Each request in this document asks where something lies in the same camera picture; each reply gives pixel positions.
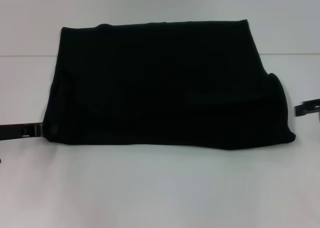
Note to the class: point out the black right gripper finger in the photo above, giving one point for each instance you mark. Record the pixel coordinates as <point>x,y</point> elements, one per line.
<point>307,107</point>

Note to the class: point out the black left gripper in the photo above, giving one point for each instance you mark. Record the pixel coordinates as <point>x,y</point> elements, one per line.
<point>11,132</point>

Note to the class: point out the black shirt with FREE print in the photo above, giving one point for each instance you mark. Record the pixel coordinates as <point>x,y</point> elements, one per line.
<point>162,88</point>

